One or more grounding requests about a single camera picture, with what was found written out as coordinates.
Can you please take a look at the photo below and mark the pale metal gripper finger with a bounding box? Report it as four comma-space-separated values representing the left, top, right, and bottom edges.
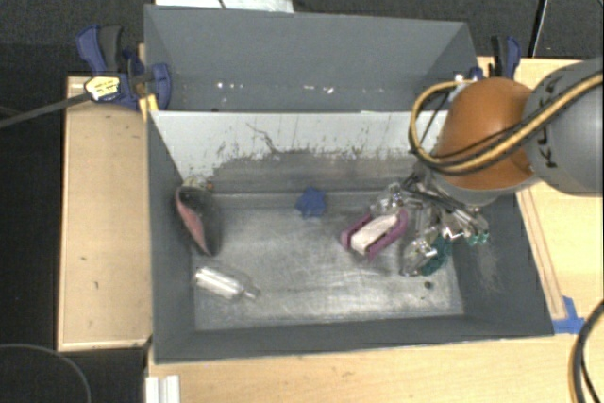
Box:
375, 183, 411, 218
399, 227, 438, 278

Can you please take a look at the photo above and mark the dark green object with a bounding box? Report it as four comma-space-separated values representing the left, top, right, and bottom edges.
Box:
421, 234, 453, 276

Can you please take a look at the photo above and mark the purple and white brush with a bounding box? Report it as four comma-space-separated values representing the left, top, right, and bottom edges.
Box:
339, 207, 410, 261

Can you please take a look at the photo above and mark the blue star-shaped toy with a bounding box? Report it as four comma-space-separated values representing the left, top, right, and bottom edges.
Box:
294, 186, 329, 221

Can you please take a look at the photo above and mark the grey metal bin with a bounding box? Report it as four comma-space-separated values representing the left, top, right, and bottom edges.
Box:
143, 3, 556, 364

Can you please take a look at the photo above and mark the clear glass bottle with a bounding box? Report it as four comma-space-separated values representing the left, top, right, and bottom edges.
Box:
192, 266, 261, 301

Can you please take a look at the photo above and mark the pink and black curved object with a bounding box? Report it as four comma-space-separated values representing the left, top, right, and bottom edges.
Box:
174, 183, 224, 259

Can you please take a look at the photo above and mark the pale wood flat board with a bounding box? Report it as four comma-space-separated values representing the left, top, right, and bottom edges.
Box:
56, 75, 155, 353

